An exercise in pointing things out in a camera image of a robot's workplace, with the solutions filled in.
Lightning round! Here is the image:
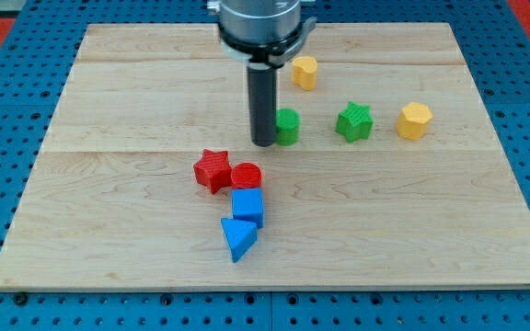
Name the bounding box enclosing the red cylinder block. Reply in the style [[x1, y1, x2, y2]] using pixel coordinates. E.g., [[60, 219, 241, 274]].
[[231, 162, 262, 189]]

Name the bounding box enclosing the blue cube block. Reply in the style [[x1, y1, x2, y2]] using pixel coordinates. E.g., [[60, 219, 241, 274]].
[[231, 188, 264, 229]]

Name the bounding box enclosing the green cylinder block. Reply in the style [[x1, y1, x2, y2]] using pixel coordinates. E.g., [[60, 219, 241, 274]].
[[276, 108, 301, 146]]

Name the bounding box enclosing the red star block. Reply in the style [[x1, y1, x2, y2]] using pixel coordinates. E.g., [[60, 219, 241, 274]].
[[193, 149, 232, 194]]

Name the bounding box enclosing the blue triangle block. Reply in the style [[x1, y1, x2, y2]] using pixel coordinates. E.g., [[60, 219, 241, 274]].
[[221, 218, 258, 263]]

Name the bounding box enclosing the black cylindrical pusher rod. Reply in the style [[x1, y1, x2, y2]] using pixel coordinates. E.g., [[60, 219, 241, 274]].
[[247, 68, 277, 147]]

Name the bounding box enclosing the green star block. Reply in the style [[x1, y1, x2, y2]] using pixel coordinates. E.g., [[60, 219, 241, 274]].
[[335, 101, 374, 143]]

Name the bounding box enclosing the yellow heart block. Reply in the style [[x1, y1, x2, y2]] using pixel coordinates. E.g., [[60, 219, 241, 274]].
[[292, 56, 317, 91]]

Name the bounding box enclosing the light wooden board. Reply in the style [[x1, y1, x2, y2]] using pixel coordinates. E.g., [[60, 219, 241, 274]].
[[0, 23, 530, 292]]

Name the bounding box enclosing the yellow hexagon block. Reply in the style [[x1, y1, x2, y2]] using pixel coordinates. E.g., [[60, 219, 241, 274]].
[[396, 102, 433, 141]]

